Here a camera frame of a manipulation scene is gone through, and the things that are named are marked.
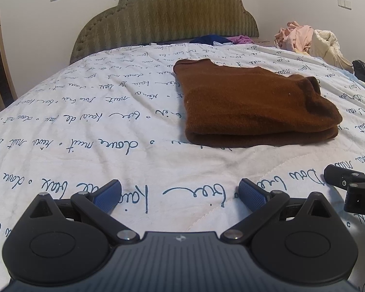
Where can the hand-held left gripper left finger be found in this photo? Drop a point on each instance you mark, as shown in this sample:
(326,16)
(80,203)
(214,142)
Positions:
(108,195)

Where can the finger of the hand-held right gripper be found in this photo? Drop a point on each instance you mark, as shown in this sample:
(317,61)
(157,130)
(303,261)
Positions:
(343,177)

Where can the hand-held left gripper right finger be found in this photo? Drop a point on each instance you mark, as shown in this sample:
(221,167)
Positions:
(252,193)

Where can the brown sweater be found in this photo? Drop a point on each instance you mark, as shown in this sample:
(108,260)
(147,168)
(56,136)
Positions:
(246,103)

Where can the pink clothes pile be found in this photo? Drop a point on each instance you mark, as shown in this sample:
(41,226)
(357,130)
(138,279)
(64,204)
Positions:
(295,36)

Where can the white printed blanket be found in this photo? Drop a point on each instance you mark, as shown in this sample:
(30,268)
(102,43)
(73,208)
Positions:
(79,127)

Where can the cream cloth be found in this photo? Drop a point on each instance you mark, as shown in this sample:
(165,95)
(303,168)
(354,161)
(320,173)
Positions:
(330,47)

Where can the yellow cloth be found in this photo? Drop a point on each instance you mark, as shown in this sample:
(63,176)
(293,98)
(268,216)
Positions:
(302,52)

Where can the purple cloth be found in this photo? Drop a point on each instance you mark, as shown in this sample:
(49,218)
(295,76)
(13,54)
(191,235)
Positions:
(241,40)

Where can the blue cloth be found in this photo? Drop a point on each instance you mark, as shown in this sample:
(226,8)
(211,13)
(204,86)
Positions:
(210,39)

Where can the wooden chair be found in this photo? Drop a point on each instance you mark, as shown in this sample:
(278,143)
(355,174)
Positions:
(1,60)

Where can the green padded headboard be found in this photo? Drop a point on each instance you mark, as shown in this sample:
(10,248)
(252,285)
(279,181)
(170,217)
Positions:
(170,15)

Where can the white light switch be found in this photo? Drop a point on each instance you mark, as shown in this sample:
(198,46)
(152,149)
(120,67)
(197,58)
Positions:
(344,3)

